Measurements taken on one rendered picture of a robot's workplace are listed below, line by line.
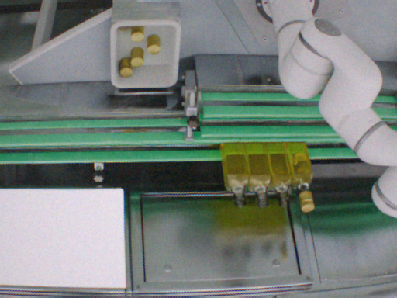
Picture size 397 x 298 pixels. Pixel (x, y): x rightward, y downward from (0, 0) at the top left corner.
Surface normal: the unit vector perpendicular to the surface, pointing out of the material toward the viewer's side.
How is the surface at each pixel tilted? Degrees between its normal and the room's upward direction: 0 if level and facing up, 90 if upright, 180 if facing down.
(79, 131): 90
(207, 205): 89
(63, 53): 0
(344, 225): 90
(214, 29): 0
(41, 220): 90
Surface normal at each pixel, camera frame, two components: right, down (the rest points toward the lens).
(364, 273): 0.07, -0.65
